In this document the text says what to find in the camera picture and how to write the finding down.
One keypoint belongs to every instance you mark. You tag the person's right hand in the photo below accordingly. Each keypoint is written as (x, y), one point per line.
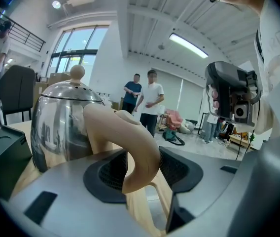
(215, 92)

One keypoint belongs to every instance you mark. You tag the black box with round recesses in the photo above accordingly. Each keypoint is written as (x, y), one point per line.
(2, 152)

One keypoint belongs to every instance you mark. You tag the green bag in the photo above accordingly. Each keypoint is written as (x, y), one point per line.
(173, 136)

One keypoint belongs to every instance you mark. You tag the grey window blinds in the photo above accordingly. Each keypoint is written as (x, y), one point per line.
(172, 92)

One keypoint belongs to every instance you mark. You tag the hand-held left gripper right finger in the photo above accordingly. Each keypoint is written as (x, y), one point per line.
(211, 179)

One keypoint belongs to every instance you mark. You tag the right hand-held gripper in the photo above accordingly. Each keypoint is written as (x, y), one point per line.
(236, 85)

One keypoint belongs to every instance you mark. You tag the grey upholstered chair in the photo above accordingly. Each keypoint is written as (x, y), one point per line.
(16, 90)

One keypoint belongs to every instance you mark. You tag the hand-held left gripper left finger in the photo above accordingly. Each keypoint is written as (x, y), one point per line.
(68, 206)

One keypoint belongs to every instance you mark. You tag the round ceiling light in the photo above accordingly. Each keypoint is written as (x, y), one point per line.
(56, 4)

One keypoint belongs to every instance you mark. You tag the black balcony railing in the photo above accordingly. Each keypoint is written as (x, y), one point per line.
(29, 39)

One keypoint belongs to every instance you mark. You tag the stack of cardboard boxes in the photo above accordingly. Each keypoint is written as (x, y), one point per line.
(52, 81)

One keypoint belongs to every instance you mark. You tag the person's right forearm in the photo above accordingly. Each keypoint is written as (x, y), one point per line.
(268, 117)

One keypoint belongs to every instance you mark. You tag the long ceiling light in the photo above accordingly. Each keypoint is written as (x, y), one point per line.
(188, 46)

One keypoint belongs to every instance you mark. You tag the pink armchair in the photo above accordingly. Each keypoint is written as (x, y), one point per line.
(174, 118)

